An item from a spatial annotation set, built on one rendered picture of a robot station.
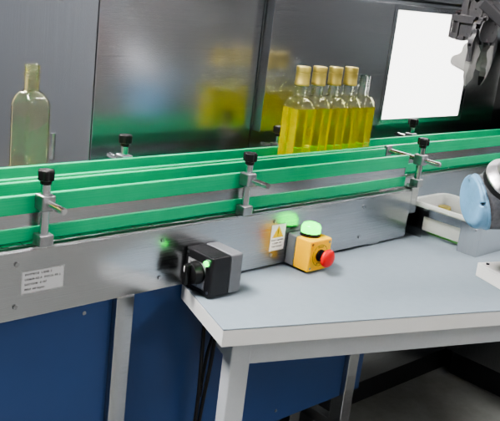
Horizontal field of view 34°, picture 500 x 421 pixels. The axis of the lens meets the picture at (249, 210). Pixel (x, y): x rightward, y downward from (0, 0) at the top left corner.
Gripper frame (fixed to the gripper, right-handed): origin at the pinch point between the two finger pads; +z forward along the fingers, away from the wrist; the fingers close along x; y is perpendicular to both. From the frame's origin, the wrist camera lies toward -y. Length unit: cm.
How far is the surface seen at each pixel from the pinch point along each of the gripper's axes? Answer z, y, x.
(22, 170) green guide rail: 22, 33, 94
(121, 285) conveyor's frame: 40, 15, 84
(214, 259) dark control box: 35, 7, 68
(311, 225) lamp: 33, 10, 38
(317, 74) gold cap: 3.7, 29.4, 20.7
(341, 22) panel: -7.7, 42.0, -0.2
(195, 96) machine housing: 11, 45, 44
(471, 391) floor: 118, 30, -87
